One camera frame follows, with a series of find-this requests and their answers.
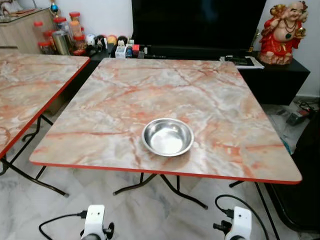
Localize wide-rimmed steel bowl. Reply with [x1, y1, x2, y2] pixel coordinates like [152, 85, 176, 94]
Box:
[141, 118, 195, 158]

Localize black metal table legs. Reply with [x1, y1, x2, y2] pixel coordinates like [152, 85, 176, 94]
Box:
[0, 114, 69, 198]
[112, 172, 282, 240]

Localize black chair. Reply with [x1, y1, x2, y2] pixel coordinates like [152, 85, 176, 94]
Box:
[264, 114, 320, 234]

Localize blue plastic bag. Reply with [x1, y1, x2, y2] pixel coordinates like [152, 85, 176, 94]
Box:
[279, 137, 292, 154]

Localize marble-print folding table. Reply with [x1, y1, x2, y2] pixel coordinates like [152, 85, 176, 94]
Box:
[0, 49, 91, 160]
[28, 57, 304, 185]

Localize white papers with remote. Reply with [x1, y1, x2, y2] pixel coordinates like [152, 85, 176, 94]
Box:
[219, 54, 265, 70]

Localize red laughing Buddha statue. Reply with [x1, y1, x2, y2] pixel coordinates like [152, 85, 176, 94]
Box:
[257, 0, 309, 66]

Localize black television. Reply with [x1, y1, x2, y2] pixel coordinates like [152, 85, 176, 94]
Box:
[130, 0, 269, 52]

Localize orange-filled red-lidded jar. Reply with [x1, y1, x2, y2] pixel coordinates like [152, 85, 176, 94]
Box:
[68, 11, 83, 38]

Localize clear red-lidded jar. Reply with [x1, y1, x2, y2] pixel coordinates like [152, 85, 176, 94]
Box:
[53, 16, 69, 34]

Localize light wooden cabinet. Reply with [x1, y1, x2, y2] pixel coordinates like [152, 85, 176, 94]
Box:
[0, 7, 57, 55]

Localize blue ball trophy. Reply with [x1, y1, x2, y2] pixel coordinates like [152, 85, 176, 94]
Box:
[49, 0, 60, 16]

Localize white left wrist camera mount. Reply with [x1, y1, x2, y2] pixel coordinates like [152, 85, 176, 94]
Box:
[82, 204, 107, 239]

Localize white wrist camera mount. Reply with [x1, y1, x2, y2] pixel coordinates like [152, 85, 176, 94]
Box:
[230, 206, 253, 240]
[82, 204, 107, 239]

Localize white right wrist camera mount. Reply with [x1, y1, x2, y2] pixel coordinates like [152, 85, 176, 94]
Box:
[230, 206, 253, 240]

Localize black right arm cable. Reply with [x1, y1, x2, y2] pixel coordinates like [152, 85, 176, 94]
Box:
[215, 194, 271, 240]

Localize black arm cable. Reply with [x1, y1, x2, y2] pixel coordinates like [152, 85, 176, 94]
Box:
[215, 194, 271, 240]
[38, 210, 89, 240]

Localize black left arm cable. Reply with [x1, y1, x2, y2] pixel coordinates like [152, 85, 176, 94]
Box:
[38, 210, 89, 240]

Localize power strip with cables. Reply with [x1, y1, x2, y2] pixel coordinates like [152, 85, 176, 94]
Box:
[284, 101, 314, 127]

